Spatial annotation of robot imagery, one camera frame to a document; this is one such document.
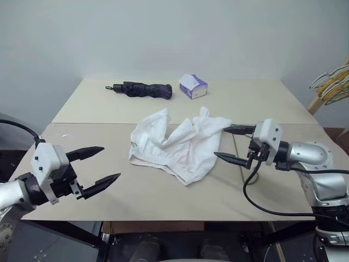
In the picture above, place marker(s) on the black table frame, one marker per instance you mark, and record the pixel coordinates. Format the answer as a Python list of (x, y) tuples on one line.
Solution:
[(105, 245)]

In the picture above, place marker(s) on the dark rounded shape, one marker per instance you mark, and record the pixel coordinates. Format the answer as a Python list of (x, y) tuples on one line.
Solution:
[(151, 252), (214, 252)]

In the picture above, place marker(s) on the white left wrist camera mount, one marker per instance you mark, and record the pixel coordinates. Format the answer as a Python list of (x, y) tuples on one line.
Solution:
[(47, 158)]

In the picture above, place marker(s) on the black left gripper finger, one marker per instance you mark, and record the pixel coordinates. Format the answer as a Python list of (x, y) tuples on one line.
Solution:
[(101, 185), (85, 152)]

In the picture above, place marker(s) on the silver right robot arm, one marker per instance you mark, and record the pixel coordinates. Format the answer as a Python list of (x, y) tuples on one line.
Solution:
[(310, 152)]

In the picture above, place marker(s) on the white cloth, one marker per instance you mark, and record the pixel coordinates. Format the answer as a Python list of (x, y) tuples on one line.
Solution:
[(180, 152)]

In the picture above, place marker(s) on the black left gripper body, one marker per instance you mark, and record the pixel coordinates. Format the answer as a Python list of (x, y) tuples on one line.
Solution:
[(64, 181)]

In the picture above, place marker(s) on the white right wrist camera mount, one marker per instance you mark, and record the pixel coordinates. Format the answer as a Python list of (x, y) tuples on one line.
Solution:
[(268, 131)]

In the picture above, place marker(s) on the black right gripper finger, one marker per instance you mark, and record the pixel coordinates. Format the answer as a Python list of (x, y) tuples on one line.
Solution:
[(234, 159), (241, 129)]

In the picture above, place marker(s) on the brown cardboard sheet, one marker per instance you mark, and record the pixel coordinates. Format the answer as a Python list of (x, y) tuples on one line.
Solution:
[(152, 226)]

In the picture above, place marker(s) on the dark purple folded umbrella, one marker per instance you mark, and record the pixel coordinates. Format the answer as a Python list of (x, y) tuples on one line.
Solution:
[(144, 89)]

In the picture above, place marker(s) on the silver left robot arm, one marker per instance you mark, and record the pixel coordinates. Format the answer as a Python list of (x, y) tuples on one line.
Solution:
[(11, 193)]

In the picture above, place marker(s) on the wooden clothes rack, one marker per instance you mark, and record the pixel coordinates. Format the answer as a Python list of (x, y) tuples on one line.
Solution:
[(316, 103)]

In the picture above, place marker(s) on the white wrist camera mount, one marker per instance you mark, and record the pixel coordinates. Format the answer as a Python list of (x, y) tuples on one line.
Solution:
[(47, 158), (268, 131)]

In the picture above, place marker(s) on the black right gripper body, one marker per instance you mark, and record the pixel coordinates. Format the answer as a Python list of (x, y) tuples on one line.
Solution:
[(259, 151)]

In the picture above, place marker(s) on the purple white tissue pack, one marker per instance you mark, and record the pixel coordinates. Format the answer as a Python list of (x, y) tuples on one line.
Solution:
[(195, 86)]

